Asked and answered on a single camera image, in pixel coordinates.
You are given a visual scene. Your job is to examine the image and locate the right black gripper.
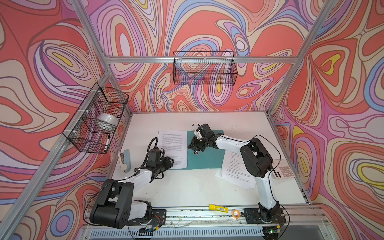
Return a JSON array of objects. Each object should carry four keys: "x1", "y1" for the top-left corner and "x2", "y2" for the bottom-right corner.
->
[{"x1": 187, "y1": 135, "x2": 208, "y2": 151}]

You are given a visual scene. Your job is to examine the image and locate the teal paper folder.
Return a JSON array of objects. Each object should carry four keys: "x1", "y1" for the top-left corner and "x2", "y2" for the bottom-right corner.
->
[{"x1": 178, "y1": 131, "x2": 225, "y2": 170}]

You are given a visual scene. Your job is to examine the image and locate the printed white paper sheet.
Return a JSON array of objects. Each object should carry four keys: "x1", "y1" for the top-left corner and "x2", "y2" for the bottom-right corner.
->
[{"x1": 158, "y1": 131, "x2": 188, "y2": 170}]

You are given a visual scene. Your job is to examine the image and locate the white paper sheets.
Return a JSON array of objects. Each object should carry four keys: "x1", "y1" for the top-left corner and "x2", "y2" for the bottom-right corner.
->
[{"x1": 216, "y1": 150, "x2": 256, "y2": 190}]

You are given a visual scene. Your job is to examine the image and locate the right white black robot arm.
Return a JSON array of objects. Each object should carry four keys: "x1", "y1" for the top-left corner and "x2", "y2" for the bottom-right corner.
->
[{"x1": 188, "y1": 124, "x2": 281, "y2": 223}]

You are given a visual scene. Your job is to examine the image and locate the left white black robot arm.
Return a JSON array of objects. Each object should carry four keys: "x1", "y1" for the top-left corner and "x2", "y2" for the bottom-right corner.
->
[{"x1": 89, "y1": 147, "x2": 175, "y2": 229}]

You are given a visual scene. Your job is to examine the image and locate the grey blue stapler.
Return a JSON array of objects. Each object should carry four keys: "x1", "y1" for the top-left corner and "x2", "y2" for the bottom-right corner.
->
[{"x1": 118, "y1": 150, "x2": 131, "y2": 173}]

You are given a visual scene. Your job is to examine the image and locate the yellow glue stick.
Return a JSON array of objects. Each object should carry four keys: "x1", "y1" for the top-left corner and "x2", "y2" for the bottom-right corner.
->
[{"x1": 209, "y1": 204, "x2": 229, "y2": 213}]

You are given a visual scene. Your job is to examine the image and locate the black white marker pen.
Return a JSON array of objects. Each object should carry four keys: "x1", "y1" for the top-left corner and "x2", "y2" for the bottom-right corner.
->
[{"x1": 104, "y1": 135, "x2": 111, "y2": 153}]

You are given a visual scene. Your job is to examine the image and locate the white tape roll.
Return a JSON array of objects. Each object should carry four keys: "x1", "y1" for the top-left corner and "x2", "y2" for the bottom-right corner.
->
[{"x1": 97, "y1": 113, "x2": 119, "y2": 126}]

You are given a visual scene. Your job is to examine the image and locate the pink white calculator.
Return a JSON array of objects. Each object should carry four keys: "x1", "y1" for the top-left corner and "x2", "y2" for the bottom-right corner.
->
[{"x1": 271, "y1": 159, "x2": 295, "y2": 180}]

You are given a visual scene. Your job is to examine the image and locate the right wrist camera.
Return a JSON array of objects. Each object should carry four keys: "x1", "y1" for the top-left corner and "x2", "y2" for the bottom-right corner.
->
[{"x1": 194, "y1": 129, "x2": 204, "y2": 140}]

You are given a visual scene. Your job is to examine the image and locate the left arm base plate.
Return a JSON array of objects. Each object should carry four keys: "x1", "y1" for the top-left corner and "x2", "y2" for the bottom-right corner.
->
[{"x1": 126, "y1": 209, "x2": 167, "y2": 227}]

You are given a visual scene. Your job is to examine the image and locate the back black wire basket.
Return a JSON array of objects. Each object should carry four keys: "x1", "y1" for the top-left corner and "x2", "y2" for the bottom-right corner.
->
[{"x1": 173, "y1": 50, "x2": 238, "y2": 86}]

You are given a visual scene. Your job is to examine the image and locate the black wire basket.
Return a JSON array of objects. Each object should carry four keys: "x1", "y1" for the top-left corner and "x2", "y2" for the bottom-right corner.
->
[
  {"x1": 63, "y1": 83, "x2": 129, "y2": 154},
  {"x1": 173, "y1": 50, "x2": 238, "y2": 86}
]

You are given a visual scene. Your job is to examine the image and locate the left black wire basket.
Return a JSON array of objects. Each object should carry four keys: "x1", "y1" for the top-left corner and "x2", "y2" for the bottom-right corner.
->
[{"x1": 63, "y1": 83, "x2": 129, "y2": 154}]

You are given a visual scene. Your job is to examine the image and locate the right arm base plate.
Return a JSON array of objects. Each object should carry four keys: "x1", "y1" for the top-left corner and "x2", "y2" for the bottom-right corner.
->
[{"x1": 241, "y1": 207, "x2": 287, "y2": 225}]

